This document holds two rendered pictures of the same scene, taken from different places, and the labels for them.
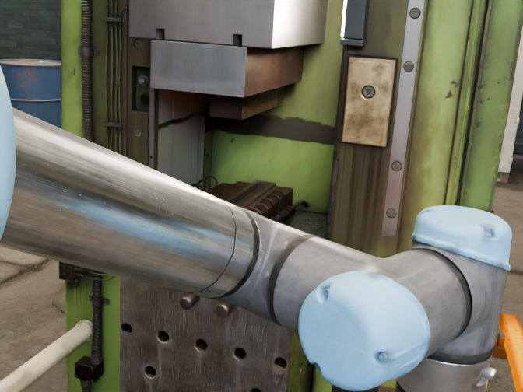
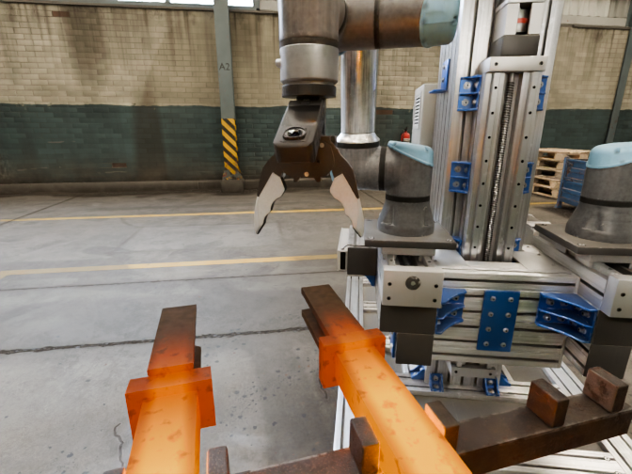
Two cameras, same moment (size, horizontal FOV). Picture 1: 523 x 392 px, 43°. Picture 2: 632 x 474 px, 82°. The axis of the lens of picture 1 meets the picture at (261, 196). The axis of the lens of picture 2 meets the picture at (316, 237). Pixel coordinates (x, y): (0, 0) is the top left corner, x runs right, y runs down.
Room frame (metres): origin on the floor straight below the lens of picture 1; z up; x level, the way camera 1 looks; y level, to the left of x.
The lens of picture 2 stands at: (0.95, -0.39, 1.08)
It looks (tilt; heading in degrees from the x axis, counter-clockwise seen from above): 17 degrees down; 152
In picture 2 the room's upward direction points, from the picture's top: straight up
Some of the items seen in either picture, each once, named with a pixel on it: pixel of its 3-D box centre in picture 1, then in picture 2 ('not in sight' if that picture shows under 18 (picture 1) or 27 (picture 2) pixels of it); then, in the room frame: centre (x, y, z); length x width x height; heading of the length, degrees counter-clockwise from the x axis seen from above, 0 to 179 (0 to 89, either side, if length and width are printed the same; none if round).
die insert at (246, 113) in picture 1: (250, 96); not in sight; (1.52, 0.04, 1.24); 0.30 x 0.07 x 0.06; 162
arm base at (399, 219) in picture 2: not in sight; (406, 211); (0.22, 0.28, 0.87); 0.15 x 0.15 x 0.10
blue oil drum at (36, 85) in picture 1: (34, 113); not in sight; (5.74, 2.04, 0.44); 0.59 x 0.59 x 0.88
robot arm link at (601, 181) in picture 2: not in sight; (617, 169); (0.51, 0.69, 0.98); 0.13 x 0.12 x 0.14; 63
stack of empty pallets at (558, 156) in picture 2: not in sight; (553, 170); (-2.77, 6.40, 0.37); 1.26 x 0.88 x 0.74; 160
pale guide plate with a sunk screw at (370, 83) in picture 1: (367, 102); not in sight; (1.32, -0.20, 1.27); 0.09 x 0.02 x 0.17; 72
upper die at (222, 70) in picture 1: (235, 62); not in sight; (1.49, 0.08, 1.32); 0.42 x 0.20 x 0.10; 162
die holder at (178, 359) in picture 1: (245, 321); not in sight; (1.48, 0.02, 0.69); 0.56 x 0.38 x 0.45; 162
